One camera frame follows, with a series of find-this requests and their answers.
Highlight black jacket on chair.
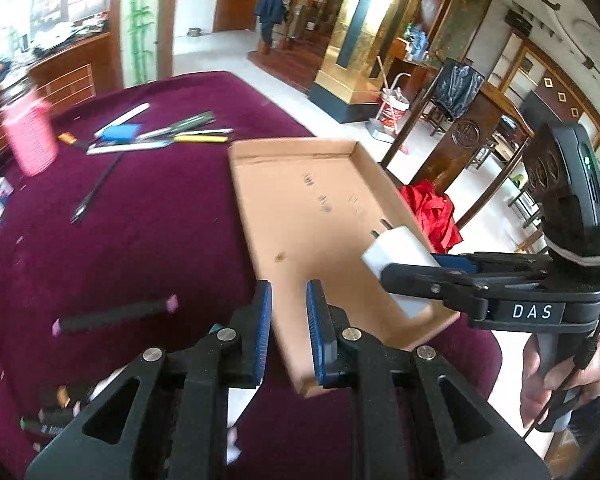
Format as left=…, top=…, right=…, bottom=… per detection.
left=431, top=58, right=484, bottom=122

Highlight white charger block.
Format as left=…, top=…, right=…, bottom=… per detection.
left=360, top=224, right=444, bottom=321

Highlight white mop bucket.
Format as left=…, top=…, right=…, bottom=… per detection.
left=366, top=73, right=411, bottom=143

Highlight cardboard tray box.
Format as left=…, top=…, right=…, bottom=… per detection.
left=228, top=138, right=458, bottom=396

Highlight pink sleeved bottle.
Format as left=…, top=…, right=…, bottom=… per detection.
left=0, top=77, right=58, bottom=177

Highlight person in blue jacket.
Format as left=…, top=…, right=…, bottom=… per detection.
left=254, top=0, right=287, bottom=55

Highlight maroon velvet tablecloth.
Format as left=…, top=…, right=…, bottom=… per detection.
left=0, top=72, right=502, bottom=479

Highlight red cloth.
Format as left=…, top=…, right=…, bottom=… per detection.
left=400, top=180, right=463, bottom=254

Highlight black marker pink caps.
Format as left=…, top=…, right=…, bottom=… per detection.
left=52, top=295, right=178, bottom=337

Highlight black pen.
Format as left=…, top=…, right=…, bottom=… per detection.
left=71, top=153, right=123, bottom=223

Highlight yellow utility knife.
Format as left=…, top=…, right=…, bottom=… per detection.
left=173, top=133, right=230, bottom=144

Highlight blue eraser block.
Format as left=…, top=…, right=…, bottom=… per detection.
left=100, top=124, right=140, bottom=143

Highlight white ruler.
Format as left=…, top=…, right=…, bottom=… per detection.
left=94, top=102, right=150, bottom=139

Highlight wooden chair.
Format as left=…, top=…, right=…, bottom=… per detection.
left=380, top=64, right=535, bottom=230

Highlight person's right hand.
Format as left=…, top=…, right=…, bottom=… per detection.
left=520, top=320, right=600, bottom=430

